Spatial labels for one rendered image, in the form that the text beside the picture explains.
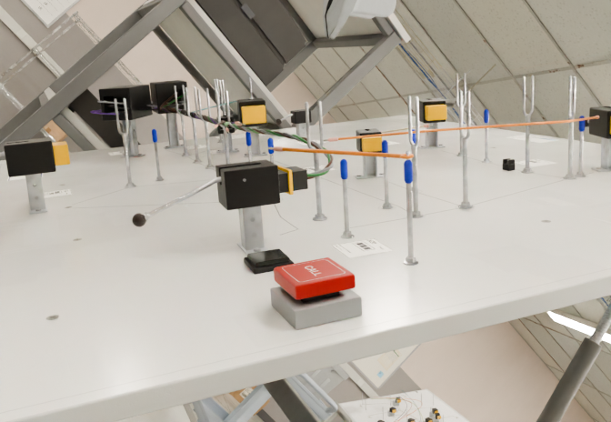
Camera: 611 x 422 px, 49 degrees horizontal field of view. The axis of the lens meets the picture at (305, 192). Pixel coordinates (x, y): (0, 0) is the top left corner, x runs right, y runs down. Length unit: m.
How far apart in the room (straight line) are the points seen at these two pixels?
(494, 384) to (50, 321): 9.72
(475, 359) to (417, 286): 9.34
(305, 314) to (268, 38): 1.36
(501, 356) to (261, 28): 8.67
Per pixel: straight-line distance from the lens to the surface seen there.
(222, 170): 0.67
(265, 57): 1.81
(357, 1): 0.66
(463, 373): 9.88
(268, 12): 1.81
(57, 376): 0.50
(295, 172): 0.69
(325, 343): 0.49
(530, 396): 10.59
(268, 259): 0.64
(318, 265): 0.54
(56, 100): 1.63
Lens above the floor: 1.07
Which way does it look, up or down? 9 degrees up
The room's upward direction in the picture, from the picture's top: 46 degrees clockwise
